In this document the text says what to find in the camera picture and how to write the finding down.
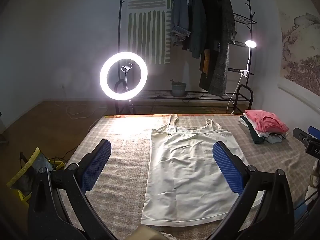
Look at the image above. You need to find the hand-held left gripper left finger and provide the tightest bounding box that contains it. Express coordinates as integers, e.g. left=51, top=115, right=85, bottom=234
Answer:
left=27, top=139, right=118, bottom=240

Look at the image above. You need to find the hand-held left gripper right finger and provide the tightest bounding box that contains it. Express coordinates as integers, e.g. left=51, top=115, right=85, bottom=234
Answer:
left=207, top=141, right=295, bottom=240

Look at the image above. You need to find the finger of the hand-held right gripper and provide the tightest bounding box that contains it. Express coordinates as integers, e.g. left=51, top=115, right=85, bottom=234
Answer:
left=293, top=127, right=312, bottom=145
left=308, top=126, right=320, bottom=142

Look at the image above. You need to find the white camisole top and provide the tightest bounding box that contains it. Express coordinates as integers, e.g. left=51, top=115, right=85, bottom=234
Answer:
left=141, top=114, right=250, bottom=227

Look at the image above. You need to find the stack of folded clothes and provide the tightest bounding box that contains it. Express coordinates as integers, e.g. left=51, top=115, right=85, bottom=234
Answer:
left=245, top=109, right=289, bottom=133

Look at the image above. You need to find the black metal clothes rack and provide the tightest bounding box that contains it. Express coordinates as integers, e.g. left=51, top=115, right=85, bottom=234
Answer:
left=115, top=0, right=258, bottom=114

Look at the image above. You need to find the grey folded garment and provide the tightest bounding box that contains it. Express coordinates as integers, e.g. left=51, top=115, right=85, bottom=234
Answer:
left=264, top=132, right=288, bottom=144

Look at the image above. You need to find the beige stuffed toy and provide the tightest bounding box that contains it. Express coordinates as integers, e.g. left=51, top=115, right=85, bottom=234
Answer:
left=306, top=162, right=320, bottom=188

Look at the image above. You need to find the beige plaid blanket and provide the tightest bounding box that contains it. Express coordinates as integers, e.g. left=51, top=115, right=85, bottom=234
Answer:
left=64, top=114, right=316, bottom=240

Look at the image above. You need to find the dark green folded garment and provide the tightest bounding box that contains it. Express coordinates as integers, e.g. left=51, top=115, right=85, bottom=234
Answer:
left=239, top=116, right=266, bottom=144

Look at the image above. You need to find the white folded garment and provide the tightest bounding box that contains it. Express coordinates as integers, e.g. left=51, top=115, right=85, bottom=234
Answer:
left=239, top=114, right=269, bottom=138

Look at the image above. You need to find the black tripod stand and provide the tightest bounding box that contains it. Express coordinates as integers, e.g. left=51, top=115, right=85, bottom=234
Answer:
left=114, top=76, right=138, bottom=116

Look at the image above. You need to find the yellow trimmed bag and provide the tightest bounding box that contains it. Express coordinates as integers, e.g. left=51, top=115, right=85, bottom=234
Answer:
left=6, top=147, right=66, bottom=207

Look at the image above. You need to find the potted plant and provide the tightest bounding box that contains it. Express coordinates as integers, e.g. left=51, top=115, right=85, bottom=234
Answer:
left=170, top=78, right=188, bottom=98

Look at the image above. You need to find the phone holder clamp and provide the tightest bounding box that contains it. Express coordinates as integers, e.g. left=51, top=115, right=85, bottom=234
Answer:
left=120, top=62, right=133, bottom=90

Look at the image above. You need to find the white clip lamp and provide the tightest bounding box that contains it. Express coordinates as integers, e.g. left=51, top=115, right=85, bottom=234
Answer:
left=239, top=40, right=258, bottom=78

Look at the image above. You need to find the yellow hanging garment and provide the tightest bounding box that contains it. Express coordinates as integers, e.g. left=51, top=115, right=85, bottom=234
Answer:
left=199, top=49, right=211, bottom=76

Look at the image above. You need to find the grey plaid coat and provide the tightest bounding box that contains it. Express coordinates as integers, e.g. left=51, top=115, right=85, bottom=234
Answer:
left=207, top=0, right=238, bottom=97

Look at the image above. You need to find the dark green jacket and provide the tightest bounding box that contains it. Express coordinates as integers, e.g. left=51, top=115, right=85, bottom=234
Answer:
left=187, top=0, right=208, bottom=59

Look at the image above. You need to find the black coat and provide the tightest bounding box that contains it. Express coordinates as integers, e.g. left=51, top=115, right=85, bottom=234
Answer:
left=200, top=0, right=221, bottom=53

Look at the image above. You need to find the blue denim jacket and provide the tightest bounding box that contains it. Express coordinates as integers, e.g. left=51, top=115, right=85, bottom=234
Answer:
left=170, top=0, right=191, bottom=47

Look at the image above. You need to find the white floor cable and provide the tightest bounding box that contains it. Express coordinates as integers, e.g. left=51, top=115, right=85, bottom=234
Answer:
left=66, top=104, right=106, bottom=121

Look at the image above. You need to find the white lamp cable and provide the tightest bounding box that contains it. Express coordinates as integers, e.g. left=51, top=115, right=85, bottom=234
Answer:
left=226, top=76, right=243, bottom=114

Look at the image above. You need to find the landscape wall poster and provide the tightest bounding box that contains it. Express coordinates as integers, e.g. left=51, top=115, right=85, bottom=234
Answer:
left=278, top=0, right=320, bottom=96

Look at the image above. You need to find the ring light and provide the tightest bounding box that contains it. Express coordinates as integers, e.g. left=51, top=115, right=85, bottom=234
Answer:
left=99, top=51, right=149, bottom=101

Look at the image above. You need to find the green striped wall hanging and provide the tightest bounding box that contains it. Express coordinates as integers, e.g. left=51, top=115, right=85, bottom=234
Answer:
left=126, top=0, right=174, bottom=66

